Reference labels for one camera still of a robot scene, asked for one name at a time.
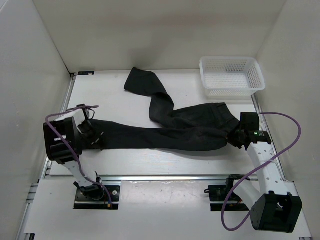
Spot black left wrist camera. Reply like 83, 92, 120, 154
73, 104, 98, 121

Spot black trousers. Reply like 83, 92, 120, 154
91, 67, 239, 152

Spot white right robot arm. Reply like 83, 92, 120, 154
224, 130, 303, 234

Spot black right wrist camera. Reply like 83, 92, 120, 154
239, 112, 260, 131

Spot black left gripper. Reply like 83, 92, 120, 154
77, 121, 107, 150

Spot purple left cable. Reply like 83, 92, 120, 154
44, 104, 113, 205

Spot aluminium frame rail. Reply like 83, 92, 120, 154
44, 173, 261, 183

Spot white plastic basket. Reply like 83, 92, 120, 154
199, 56, 266, 98

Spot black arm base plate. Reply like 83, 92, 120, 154
73, 185, 121, 210

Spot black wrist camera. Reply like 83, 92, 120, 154
73, 104, 98, 121
239, 112, 260, 131

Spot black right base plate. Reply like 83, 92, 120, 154
204, 174, 249, 212

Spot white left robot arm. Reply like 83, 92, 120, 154
43, 105, 105, 200

